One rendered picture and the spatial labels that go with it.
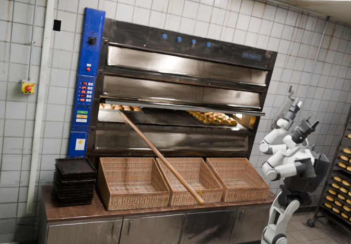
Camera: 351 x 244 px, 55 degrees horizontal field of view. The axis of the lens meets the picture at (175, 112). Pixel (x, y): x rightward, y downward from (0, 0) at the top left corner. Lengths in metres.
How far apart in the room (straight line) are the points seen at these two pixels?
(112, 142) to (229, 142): 1.36
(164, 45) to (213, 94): 0.77
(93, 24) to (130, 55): 0.42
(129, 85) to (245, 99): 1.34
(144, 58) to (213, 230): 1.81
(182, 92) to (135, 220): 1.28
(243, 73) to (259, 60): 0.24
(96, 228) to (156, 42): 1.69
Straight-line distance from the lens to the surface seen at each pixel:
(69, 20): 2.90
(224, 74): 3.52
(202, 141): 3.64
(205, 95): 3.46
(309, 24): 4.16
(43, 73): 2.91
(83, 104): 3.00
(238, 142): 3.92
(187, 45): 3.26
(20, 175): 3.22
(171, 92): 3.27
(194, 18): 3.25
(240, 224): 3.70
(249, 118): 4.01
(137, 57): 3.07
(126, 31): 3.02
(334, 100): 4.77
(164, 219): 3.15
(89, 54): 2.92
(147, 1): 3.06
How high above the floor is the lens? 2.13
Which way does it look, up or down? 14 degrees down
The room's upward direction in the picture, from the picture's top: 12 degrees clockwise
